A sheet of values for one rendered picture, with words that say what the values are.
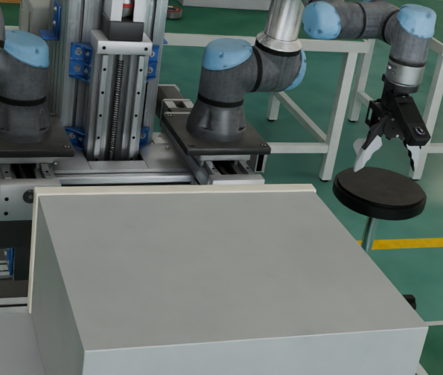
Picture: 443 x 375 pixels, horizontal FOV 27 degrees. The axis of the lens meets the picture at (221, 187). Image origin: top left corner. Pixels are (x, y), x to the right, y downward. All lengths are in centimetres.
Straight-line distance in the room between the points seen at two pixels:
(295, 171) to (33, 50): 283
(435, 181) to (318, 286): 385
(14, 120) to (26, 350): 90
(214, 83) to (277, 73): 17
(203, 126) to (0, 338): 108
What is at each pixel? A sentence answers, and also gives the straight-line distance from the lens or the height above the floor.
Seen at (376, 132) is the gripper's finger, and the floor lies 125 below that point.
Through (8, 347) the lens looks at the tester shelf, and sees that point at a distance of 138.
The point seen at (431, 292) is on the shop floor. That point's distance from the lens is 399.
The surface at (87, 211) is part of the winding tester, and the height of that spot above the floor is 132.
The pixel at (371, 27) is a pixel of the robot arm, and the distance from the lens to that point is 195.
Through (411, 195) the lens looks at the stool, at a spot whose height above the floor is 56.
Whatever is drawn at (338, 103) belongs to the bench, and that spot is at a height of 43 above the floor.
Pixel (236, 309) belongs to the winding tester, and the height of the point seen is 132.
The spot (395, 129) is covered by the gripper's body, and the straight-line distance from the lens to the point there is 197.
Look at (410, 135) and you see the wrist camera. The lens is 189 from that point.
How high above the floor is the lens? 193
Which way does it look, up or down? 25 degrees down
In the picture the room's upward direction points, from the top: 9 degrees clockwise
